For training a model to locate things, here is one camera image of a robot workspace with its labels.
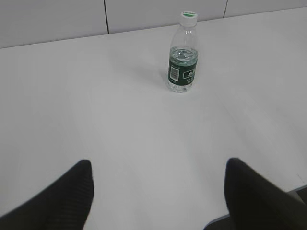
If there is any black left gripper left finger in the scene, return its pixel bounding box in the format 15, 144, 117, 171
0, 160, 94, 230

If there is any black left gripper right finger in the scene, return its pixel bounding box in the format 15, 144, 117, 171
224, 158, 307, 230

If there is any white green bottle cap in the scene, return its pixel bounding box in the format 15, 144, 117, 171
179, 11, 198, 27

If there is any clear cestbon water bottle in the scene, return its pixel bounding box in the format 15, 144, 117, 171
166, 25, 199, 93

